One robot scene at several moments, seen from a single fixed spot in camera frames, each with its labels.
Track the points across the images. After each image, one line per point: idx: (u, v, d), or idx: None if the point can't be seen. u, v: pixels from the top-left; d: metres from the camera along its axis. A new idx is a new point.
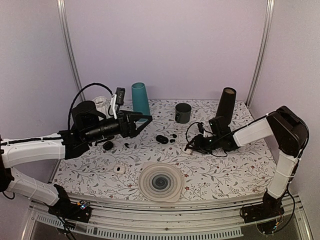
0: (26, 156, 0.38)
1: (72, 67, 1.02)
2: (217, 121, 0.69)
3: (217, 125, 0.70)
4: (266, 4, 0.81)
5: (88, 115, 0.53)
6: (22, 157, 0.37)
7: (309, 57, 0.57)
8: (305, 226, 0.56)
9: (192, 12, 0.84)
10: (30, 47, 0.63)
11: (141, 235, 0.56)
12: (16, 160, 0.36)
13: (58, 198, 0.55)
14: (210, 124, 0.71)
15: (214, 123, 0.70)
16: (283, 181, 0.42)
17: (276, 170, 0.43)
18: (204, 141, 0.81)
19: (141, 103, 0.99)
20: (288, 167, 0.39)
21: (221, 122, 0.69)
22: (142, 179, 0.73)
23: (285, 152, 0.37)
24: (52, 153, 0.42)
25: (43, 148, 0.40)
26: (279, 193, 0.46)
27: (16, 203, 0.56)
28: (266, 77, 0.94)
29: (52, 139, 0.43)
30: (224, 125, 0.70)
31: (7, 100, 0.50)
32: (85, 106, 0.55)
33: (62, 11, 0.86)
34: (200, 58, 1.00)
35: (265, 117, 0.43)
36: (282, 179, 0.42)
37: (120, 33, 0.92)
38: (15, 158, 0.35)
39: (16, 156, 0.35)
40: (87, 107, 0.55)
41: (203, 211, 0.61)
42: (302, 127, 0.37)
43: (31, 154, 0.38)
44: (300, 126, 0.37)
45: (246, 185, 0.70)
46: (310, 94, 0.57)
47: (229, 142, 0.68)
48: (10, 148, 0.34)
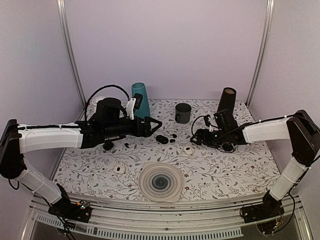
0: (46, 142, 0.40)
1: (72, 66, 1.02)
2: (223, 114, 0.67)
3: (223, 118, 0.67)
4: (266, 4, 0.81)
5: (112, 109, 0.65)
6: (40, 143, 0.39)
7: (310, 56, 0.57)
8: (304, 226, 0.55)
9: (192, 11, 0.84)
10: (29, 46, 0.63)
11: (141, 235, 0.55)
12: (36, 145, 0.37)
13: (60, 197, 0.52)
14: (216, 118, 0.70)
15: (220, 116, 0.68)
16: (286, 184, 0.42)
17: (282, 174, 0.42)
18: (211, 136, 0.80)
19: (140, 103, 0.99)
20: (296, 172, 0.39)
21: (226, 115, 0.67)
22: (142, 179, 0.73)
23: (300, 162, 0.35)
24: (69, 141, 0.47)
25: (63, 134, 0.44)
26: (281, 195, 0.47)
27: (16, 203, 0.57)
28: (266, 77, 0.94)
29: (67, 128, 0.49)
30: (231, 118, 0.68)
31: (6, 101, 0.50)
32: (110, 100, 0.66)
33: (62, 11, 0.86)
34: (200, 58, 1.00)
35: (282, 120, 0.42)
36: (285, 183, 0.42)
37: (121, 32, 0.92)
38: (35, 142, 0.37)
39: (37, 140, 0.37)
40: (112, 102, 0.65)
41: (203, 211, 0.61)
42: (318, 136, 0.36)
43: (48, 140, 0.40)
44: (316, 135, 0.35)
45: (246, 185, 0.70)
46: (310, 94, 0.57)
47: (237, 136, 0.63)
48: (30, 132, 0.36)
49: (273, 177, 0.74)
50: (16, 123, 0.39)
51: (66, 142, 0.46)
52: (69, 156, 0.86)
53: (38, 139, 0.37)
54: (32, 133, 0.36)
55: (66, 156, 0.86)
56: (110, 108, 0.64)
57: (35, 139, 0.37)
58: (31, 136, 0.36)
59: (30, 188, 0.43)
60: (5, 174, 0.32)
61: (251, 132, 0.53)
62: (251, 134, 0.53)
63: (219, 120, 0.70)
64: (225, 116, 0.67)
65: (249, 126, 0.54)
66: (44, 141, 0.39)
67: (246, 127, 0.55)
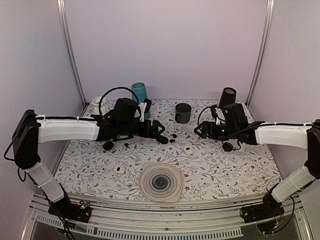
0: (62, 133, 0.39)
1: (72, 67, 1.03)
2: (234, 109, 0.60)
3: (233, 114, 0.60)
4: (266, 4, 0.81)
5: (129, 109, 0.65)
6: (57, 134, 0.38)
7: (310, 56, 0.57)
8: (304, 227, 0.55)
9: (192, 12, 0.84)
10: (30, 46, 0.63)
11: (141, 235, 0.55)
12: (52, 136, 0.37)
13: (63, 196, 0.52)
14: (226, 112, 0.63)
15: (230, 111, 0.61)
16: (290, 188, 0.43)
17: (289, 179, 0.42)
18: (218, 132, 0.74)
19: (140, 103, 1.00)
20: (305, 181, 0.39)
21: (238, 111, 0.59)
22: (142, 179, 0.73)
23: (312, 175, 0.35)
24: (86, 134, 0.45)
25: (80, 127, 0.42)
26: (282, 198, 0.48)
27: (17, 203, 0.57)
28: (266, 77, 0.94)
29: (87, 120, 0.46)
30: (243, 115, 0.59)
31: (6, 101, 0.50)
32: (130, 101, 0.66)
33: (63, 11, 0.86)
34: (200, 58, 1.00)
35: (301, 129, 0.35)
36: (289, 187, 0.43)
37: (121, 32, 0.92)
38: (51, 133, 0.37)
39: (52, 131, 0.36)
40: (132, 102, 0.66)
41: (203, 211, 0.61)
42: None
43: (66, 131, 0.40)
44: None
45: (246, 185, 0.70)
46: (310, 94, 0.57)
47: (248, 135, 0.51)
48: (47, 123, 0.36)
49: (273, 177, 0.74)
50: (33, 113, 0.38)
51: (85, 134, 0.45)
52: (69, 156, 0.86)
53: (56, 130, 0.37)
54: (50, 123, 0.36)
55: (66, 156, 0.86)
56: (129, 106, 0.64)
57: (53, 130, 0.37)
58: (49, 127, 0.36)
59: (36, 182, 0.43)
60: (21, 163, 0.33)
61: (264, 134, 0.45)
62: (263, 136, 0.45)
63: (229, 114, 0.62)
64: (237, 111, 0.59)
65: (263, 127, 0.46)
66: (62, 132, 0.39)
67: (259, 127, 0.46)
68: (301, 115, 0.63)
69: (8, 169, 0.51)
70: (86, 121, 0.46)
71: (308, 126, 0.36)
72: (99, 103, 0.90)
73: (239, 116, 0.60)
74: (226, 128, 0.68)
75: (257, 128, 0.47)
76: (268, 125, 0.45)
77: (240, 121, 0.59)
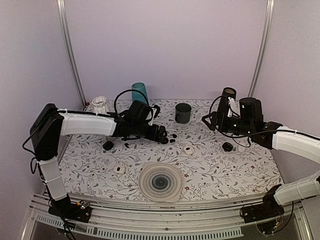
0: (82, 127, 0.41)
1: (72, 67, 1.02)
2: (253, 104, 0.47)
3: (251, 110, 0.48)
4: (266, 4, 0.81)
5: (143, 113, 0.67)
6: (77, 127, 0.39)
7: (310, 56, 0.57)
8: (304, 227, 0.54)
9: (192, 12, 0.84)
10: (29, 46, 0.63)
11: (141, 235, 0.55)
12: (73, 128, 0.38)
13: (66, 195, 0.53)
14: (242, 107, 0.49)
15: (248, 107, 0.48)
16: (294, 194, 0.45)
17: (295, 187, 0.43)
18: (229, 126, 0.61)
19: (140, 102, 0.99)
20: (310, 191, 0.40)
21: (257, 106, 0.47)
22: (142, 179, 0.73)
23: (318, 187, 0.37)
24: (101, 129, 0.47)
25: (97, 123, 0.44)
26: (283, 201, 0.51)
27: (17, 203, 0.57)
28: (266, 77, 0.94)
29: (104, 116, 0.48)
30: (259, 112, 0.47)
31: (7, 101, 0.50)
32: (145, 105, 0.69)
33: (62, 11, 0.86)
34: (200, 58, 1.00)
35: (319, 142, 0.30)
36: (293, 193, 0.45)
37: (120, 32, 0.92)
38: (73, 126, 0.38)
39: (74, 124, 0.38)
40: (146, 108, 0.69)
41: (203, 211, 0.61)
42: None
43: (86, 125, 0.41)
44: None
45: (246, 185, 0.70)
46: (310, 94, 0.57)
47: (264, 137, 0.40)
48: (71, 117, 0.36)
49: (273, 177, 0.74)
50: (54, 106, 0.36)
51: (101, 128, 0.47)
52: (69, 156, 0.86)
53: (78, 124, 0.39)
54: (73, 117, 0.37)
55: (66, 156, 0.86)
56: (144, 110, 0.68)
57: (75, 123, 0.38)
58: (73, 120, 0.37)
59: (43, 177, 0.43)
60: (41, 154, 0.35)
61: (282, 141, 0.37)
62: (280, 143, 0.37)
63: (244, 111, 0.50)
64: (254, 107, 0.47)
65: (282, 132, 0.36)
66: (82, 126, 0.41)
67: (278, 132, 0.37)
68: (301, 115, 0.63)
69: (8, 169, 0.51)
70: (103, 117, 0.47)
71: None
72: (99, 103, 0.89)
73: (257, 113, 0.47)
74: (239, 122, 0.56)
75: (275, 132, 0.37)
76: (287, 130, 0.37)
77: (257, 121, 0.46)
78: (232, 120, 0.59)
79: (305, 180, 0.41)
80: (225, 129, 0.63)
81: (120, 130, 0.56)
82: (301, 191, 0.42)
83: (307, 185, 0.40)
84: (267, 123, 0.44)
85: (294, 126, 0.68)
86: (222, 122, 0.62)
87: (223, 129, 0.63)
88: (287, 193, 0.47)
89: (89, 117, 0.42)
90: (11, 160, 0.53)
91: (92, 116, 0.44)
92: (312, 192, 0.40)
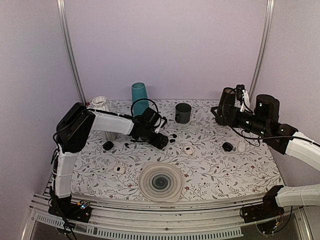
0: (105, 124, 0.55)
1: (72, 67, 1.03)
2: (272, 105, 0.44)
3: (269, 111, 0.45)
4: (266, 3, 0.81)
5: (152, 121, 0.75)
6: (102, 124, 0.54)
7: (310, 57, 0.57)
8: (304, 227, 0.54)
9: (192, 12, 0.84)
10: (29, 46, 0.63)
11: (141, 235, 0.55)
12: (99, 125, 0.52)
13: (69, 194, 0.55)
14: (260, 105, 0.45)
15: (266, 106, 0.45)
16: (297, 200, 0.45)
17: (300, 195, 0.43)
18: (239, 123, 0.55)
19: (141, 102, 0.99)
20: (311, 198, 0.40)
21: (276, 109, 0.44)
22: (142, 179, 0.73)
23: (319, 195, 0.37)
24: (119, 127, 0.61)
25: (117, 121, 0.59)
26: (286, 204, 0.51)
27: (17, 203, 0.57)
28: (266, 77, 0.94)
29: (123, 117, 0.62)
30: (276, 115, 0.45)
31: (7, 101, 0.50)
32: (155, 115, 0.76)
33: (62, 11, 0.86)
34: (200, 58, 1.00)
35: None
36: (296, 198, 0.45)
37: (120, 33, 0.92)
38: (99, 123, 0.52)
39: (100, 121, 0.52)
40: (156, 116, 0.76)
41: (203, 211, 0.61)
42: None
43: (108, 123, 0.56)
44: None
45: (246, 185, 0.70)
46: (310, 93, 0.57)
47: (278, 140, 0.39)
48: (99, 115, 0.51)
49: (273, 176, 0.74)
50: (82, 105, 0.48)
51: (120, 127, 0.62)
52: None
53: (103, 121, 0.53)
54: (100, 115, 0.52)
55: None
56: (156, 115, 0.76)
57: (101, 120, 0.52)
58: (99, 118, 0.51)
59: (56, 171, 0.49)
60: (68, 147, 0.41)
61: (296, 148, 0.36)
62: (293, 150, 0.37)
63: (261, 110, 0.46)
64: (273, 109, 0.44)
65: (299, 139, 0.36)
66: (106, 123, 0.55)
67: (294, 138, 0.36)
68: (301, 115, 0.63)
69: (8, 169, 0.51)
70: (122, 118, 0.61)
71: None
72: (99, 103, 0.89)
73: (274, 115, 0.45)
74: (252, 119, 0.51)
75: (292, 139, 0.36)
76: (304, 138, 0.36)
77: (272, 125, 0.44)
78: (245, 116, 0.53)
79: (311, 190, 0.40)
80: (235, 124, 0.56)
81: (136, 131, 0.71)
82: (304, 198, 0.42)
83: (310, 193, 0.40)
84: (282, 125, 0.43)
85: (294, 126, 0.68)
86: (234, 116, 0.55)
87: (233, 124, 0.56)
88: (291, 197, 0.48)
89: (110, 117, 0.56)
90: (11, 160, 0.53)
91: (115, 116, 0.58)
92: (315, 201, 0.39)
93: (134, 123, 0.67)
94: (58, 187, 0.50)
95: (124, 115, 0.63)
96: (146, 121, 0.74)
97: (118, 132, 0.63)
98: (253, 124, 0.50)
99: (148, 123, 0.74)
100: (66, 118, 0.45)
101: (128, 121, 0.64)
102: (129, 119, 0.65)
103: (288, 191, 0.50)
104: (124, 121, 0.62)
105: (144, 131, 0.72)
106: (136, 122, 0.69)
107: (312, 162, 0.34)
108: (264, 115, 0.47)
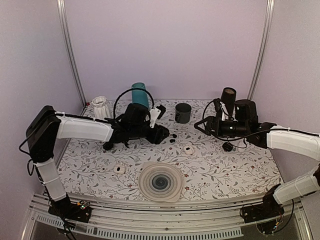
0: (77, 132, 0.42)
1: (72, 67, 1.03)
2: (247, 107, 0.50)
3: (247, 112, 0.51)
4: (266, 3, 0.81)
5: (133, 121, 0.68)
6: (73, 132, 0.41)
7: (310, 57, 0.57)
8: (304, 227, 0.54)
9: (192, 12, 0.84)
10: (29, 46, 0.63)
11: (141, 235, 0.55)
12: (67, 132, 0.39)
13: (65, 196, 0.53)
14: (238, 109, 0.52)
15: (243, 109, 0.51)
16: (292, 192, 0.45)
17: (293, 184, 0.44)
18: (224, 130, 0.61)
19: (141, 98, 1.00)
20: (305, 187, 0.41)
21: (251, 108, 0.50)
22: (142, 179, 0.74)
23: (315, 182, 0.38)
24: (97, 134, 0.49)
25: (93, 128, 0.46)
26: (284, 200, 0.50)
27: (17, 203, 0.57)
28: (266, 77, 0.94)
29: (101, 122, 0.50)
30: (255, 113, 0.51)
31: (7, 101, 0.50)
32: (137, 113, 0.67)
33: (62, 11, 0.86)
34: (200, 58, 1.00)
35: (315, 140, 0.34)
36: (291, 191, 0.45)
37: (121, 33, 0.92)
38: (67, 130, 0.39)
39: (69, 128, 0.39)
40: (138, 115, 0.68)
41: (203, 211, 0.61)
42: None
43: (83, 130, 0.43)
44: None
45: (246, 185, 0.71)
46: (310, 93, 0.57)
47: (259, 136, 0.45)
48: (67, 120, 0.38)
49: (273, 176, 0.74)
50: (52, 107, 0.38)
51: (98, 134, 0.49)
52: (69, 156, 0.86)
53: (74, 127, 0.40)
54: (69, 121, 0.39)
55: (66, 156, 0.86)
56: (140, 111, 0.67)
57: (70, 127, 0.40)
58: (68, 124, 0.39)
59: (41, 178, 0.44)
60: (35, 155, 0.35)
61: (274, 139, 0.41)
62: (275, 142, 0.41)
63: (241, 113, 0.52)
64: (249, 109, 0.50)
65: (275, 131, 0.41)
66: (80, 130, 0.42)
67: (271, 132, 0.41)
68: (301, 114, 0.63)
69: (8, 170, 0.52)
70: (100, 122, 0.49)
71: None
72: (99, 103, 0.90)
73: (252, 114, 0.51)
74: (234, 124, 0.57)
75: (270, 131, 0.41)
76: (280, 128, 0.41)
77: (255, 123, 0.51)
78: (226, 124, 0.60)
79: (302, 177, 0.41)
80: (220, 133, 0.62)
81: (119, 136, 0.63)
82: (299, 188, 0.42)
83: (302, 181, 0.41)
84: (262, 124, 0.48)
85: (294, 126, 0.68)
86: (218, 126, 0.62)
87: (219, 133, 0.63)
88: (286, 192, 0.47)
89: (84, 122, 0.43)
90: (11, 161, 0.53)
91: (90, 120, 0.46)
92: (311, 188, 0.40)
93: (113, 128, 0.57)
94: (51, 191, 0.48)
95: (101, 120, 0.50)
96: (128, 123, 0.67)
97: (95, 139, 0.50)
98: (236, 128, 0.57)
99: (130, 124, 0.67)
100: (34, 123, 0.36)
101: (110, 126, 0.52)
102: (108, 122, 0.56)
103: (283, 185, 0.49)
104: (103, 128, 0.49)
105: (126, 134, 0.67)
106: (117, 126, 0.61)
107: (303, 150, 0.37)
108: (242, 117, 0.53)
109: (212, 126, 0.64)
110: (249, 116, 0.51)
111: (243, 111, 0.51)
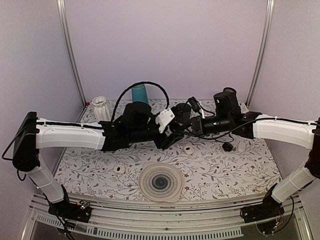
0: (61, 140, 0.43)
1: (72, 67, 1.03)
2: (226, 99, 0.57)
3: (225, 104, 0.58)
4: (266, 3, 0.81)
5: (130, 123, 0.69)
6: (57, 140, 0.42)
7: (310, 56, 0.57)
8: (304, 227, 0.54)
9: (192, 11, 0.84)
10: (29, 46, 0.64)
11: (141, 235, 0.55)
12: (50, 142, 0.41)
13: (61, 199, 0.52)
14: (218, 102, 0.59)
15: (222, 102, 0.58)
16: (290, 188, 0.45)
17: (290, 180, 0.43)
18: (209, 127, 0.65)
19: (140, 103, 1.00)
20: (302, 180, 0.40)
21: (231, 100, 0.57)
22: (142, 179, 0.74)
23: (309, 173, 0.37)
24: (87, 141, 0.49)
25: (81, 135, 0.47)
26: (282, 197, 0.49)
27: (17, 203, 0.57)
28: (266, 77, 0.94)
29: (90, 127, 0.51)
30: (236, 104, 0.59)
31: (7, 101, 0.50)
32: (139, 116, 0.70)
33: (62, 11, 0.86)
34: (200, 57, 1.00)
35: (304, 128, 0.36)
36: (289, 187, 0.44)
37: (121, 33, 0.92)
38: (50, 140, 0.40)
39: (51, 137, 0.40)
40: (139, 117, 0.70)
41: (203, 211, 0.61)
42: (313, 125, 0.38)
43: (67, 138, 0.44)
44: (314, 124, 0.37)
45: (246, 185, 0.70)
46: (310, 92, 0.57)
47: (244, 127, 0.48)
48: (47, 130, 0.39)
49: (273, 176, 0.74)
50: (35, 114, 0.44)
51: (87, 141, 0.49)
52: (69, 156, 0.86)
53: (57, 136, 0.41)
54: (50, 130, 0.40)
55: (66, 156, 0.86)
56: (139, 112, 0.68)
57: (52, 135, 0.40)
58: (49, 134, 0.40)
59: (35, 182, 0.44)
60: (17, 164, 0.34)
61: (261, 129, 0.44)
62: (261, 131, 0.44)
63: (222, 105, 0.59)
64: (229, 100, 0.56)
65: (261, 121, 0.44)
66: (64, 138, 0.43)
67: (257, 121, 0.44)
68: (300, 114, 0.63)
69: (8, 169, 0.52)
70: (89, 128, 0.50)
71: (313, 126, 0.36)
72: (99, 103, 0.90)
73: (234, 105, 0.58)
74: (216, 119, 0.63)
75: (256, 122, 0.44)
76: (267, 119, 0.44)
77: (247, 116, 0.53)
78: (209, 121, 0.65)
79: (296, 171, 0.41)
80: (205, 131, 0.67)
81: (112, 144, 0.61)
82: (295, 183, 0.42)
83: (297, 175, 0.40)
84: (248, 114, 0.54)
85: None
86: (201, 127, 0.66)
87: (204, 131, 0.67)
88: (283, 189, 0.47)
89: (68, 130, 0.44)
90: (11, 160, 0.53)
91: (76, 127, 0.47)
92: (306, 180, 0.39)
93: (107, 135, 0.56)
94: (50, 192, 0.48)
95: (91, 127, 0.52)
96: (126, 125, 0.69)
97: (86, 145, 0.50)
98: (220, 123, 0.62)
99: (130, 126, 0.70)
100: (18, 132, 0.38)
101: (100, 133, 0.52)
102: (101, 128, 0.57)
103: (279, 184, 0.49)
104: (93, 134, 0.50)
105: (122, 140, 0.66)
106: (114, 132, 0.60)
107: (292, 138, 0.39)
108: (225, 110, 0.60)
109: (196, 126, 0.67)
110: (230, 107, 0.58)
111: (224, 102, 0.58)
